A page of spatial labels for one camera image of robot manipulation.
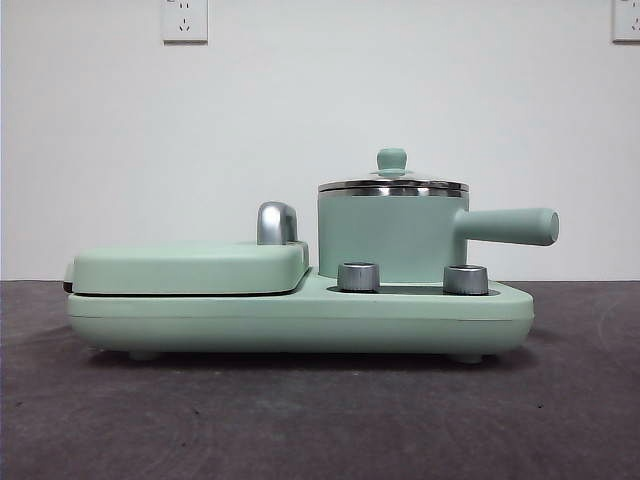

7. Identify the glass lid with green knob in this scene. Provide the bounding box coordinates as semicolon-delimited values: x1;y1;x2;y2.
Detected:
318;147;470;194

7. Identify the silver control knob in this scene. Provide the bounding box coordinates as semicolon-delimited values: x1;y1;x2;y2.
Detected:
337;261;380;292
443;264;490;296

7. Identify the green breakfast machine base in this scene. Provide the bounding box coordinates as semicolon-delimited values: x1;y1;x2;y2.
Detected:
67;264;535;362

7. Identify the green griddle cover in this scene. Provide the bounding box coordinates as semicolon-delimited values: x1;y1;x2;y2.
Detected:
64;239;311;297

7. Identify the chrome cover handle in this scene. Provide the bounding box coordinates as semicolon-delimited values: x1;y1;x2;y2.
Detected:
257;201;300;247

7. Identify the green pot with handle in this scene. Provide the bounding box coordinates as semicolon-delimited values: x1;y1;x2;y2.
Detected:
317;188;561;282

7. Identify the white wall socket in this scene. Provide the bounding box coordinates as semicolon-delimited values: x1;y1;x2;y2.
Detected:
611;0;640;44
161;0;209;44

